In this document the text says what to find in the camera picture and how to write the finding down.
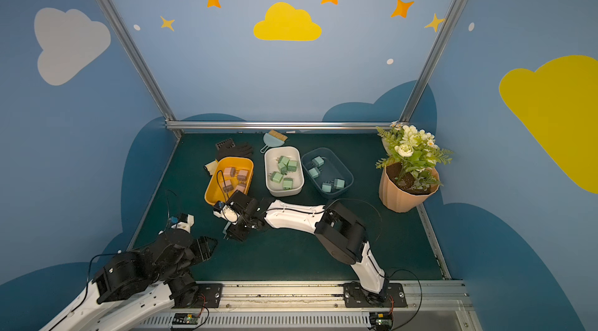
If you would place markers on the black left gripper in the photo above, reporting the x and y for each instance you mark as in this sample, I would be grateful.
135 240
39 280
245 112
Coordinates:
196 247

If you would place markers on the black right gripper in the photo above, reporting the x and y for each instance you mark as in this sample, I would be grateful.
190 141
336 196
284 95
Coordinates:
240 218

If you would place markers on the pink plug cluster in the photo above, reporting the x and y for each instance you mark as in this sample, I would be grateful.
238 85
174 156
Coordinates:
227 186

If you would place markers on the blue plug cluster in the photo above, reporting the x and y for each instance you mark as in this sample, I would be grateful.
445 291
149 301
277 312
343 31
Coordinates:
326 187

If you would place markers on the pink plug front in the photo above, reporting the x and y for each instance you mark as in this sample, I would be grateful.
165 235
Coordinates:
241 187

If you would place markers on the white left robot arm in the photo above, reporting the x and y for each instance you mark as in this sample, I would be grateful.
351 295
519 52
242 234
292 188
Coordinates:
136 284

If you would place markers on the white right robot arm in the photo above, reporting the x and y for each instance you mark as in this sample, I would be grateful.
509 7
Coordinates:
337 228

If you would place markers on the yellow storage box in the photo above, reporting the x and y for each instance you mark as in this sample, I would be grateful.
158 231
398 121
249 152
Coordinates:
214 192

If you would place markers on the white storage box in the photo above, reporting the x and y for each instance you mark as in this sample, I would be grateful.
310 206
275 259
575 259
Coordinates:
284 176

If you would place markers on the transparent blue storage box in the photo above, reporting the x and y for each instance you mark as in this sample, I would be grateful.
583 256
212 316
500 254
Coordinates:
333 168

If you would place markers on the black rubber glove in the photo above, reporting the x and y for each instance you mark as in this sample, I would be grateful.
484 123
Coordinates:
228 148

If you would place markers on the light blue dustpan brush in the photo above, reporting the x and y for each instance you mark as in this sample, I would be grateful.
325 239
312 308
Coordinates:
273 139

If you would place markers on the pink ribbed flower pot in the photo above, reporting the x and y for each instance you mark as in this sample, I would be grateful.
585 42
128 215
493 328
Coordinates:
396 199

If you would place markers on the artificial green white plant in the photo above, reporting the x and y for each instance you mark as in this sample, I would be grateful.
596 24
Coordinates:
415 154

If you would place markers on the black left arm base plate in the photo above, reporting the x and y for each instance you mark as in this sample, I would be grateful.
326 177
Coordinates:
195 296

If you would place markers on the aluminium frame rail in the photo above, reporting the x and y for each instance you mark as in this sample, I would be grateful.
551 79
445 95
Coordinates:
199 125

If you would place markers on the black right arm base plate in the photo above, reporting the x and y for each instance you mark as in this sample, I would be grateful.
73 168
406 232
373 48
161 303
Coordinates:
356 297

